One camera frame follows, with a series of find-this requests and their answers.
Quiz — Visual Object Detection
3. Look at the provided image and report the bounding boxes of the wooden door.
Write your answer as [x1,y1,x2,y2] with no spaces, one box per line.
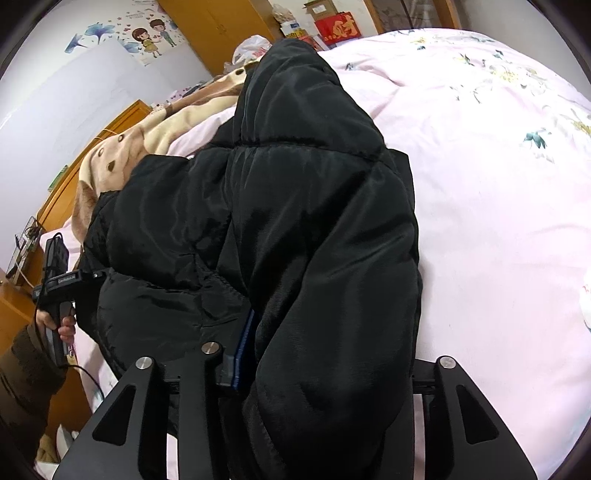
[365,0,463,34]

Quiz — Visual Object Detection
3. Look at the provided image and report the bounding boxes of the person's left hand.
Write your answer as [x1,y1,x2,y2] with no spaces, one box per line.
[35,310,76,345]

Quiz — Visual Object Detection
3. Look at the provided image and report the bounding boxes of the brown cardboard box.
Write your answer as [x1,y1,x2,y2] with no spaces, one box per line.
[304,0,339,21]

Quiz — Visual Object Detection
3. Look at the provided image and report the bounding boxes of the wooden headboard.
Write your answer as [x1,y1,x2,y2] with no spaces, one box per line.
[35,99,153,232]

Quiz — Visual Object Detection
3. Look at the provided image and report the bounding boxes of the pink floral duvet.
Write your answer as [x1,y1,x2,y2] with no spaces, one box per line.
[57,29,590,479]

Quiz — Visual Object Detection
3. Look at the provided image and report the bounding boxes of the wooden wardrobe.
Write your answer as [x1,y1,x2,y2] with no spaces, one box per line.
[159,0,283,76]

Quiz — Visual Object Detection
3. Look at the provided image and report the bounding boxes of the red gift box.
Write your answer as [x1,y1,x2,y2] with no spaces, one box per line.
[315,12,363,46]

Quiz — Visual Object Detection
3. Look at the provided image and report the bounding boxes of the black puffer jacket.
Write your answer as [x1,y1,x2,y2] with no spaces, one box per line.
[76,40,422,479]

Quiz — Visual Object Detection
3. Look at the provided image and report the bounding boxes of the left brown sleeved forearm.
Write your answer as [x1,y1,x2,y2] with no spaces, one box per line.
[1,324,66,467]

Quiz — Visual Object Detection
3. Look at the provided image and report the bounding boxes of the cartoon couple wall sticker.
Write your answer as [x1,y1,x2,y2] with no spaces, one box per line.
[115,1,185,66]

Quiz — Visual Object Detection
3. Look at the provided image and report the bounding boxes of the wooden nightstand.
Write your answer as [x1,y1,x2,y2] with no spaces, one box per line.
[0,248,93,439]

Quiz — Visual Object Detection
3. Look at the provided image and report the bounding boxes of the white plastic bag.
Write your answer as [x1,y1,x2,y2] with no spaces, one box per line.
[231,35,273,66]

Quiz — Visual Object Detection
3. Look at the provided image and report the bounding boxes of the brown dog plush blanket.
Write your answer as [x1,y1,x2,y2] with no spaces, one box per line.
[71,61,257,243]

